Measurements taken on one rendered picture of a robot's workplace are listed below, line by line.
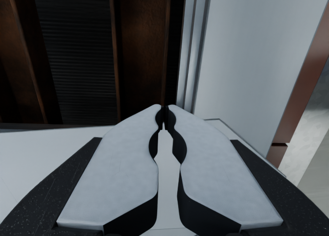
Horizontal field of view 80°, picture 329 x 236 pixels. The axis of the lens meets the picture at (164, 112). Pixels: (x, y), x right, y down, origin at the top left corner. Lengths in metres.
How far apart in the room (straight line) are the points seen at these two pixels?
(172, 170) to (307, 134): 0.36
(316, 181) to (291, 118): 1.70
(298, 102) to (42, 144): 0.28
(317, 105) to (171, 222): 0.36
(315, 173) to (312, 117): 1.40
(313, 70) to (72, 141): 0.26
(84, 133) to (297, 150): 0.46
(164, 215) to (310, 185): 1.74
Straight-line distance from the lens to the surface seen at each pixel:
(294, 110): 0.27
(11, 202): 0.33
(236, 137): 0.22
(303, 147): 0.55
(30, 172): 0.28
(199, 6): 0.18
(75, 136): 0.22
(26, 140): 0.25
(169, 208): 0.29
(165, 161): 0.23
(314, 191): 2.05
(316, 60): 0.26
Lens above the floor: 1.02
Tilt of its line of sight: 61 degrees down
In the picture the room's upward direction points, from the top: 176 degrees clockwise
